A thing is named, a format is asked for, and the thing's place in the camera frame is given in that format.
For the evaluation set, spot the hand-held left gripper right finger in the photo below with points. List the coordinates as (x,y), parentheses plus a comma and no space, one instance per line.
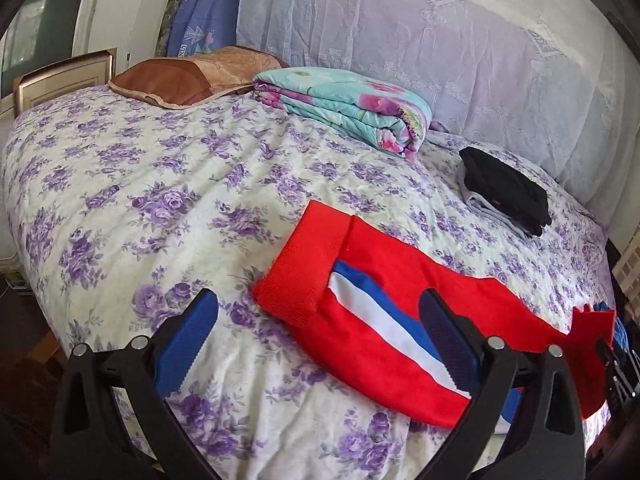
(445,340)

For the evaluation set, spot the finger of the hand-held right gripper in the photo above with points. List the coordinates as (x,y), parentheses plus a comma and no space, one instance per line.
(604,350)

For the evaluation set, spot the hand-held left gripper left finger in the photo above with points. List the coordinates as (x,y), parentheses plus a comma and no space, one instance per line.
(190,340)

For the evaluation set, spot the red pants with striped patch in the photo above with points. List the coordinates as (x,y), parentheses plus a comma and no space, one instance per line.
(380,260)

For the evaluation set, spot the blue garment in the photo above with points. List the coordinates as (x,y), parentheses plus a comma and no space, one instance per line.
(622,330)

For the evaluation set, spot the cream grid radiator cover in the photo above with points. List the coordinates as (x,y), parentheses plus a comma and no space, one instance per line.
(630,275)

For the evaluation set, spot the grey folded garment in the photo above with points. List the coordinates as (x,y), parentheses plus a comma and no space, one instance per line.
(481,206)

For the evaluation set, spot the bed with purple floral sheet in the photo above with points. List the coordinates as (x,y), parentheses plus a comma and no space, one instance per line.
(150,185)

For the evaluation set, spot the black folded garment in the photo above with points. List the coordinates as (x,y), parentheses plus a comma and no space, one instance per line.
(510,190)

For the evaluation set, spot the teal floral folded blanket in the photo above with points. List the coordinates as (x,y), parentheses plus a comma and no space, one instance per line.
(350,105)

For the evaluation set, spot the brown pillow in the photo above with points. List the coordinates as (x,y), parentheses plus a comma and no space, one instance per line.
(175,82)

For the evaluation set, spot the wooden headboard panel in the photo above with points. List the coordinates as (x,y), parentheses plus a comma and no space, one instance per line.
(60,82)

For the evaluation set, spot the white lace cover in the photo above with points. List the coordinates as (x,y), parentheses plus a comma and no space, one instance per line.
(425,35)

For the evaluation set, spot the window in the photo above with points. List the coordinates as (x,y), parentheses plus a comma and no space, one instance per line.
(35,25)

